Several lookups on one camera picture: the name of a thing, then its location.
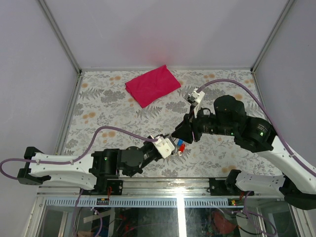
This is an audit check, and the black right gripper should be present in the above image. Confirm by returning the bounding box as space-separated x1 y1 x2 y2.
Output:
171 103 236 143

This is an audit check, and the blue key tag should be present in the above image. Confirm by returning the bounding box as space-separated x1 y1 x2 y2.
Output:
177 139 183 146

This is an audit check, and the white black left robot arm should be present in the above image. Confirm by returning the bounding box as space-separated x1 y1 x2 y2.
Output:
17 135 176 195

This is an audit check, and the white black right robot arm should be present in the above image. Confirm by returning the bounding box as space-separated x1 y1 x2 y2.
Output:
172 95 316 210

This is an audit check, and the folded pink cloth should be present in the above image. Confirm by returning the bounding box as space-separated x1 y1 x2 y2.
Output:
125 65 181 108

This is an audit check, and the floral table mat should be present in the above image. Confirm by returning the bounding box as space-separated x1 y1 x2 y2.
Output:
63 70 281 178

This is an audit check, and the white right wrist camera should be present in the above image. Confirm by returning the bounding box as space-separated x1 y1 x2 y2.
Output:
185 88 205 118

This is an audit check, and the aluminium front rail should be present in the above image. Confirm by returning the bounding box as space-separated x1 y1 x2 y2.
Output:
40 177 303 207

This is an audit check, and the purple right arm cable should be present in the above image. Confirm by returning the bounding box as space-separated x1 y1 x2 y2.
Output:
198 79 316 177

